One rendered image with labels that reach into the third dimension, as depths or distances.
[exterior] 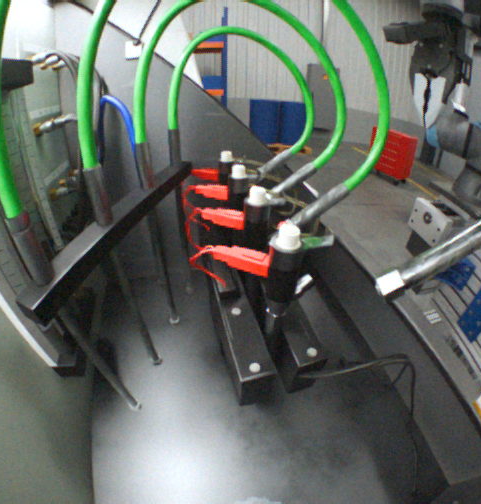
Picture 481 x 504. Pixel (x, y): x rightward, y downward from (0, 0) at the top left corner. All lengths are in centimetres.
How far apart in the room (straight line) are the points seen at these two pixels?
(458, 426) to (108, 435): 50
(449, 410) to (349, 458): 16
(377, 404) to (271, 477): 20
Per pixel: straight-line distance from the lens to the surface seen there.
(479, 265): 81
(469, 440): 44
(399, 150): 443
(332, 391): 44
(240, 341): 28
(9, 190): 19
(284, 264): 20
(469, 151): 84
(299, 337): 29
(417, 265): 18
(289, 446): 40
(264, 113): 495
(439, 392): 43
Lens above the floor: 122
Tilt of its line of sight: 36 degrees down
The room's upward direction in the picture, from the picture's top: 1 degrees clockwise
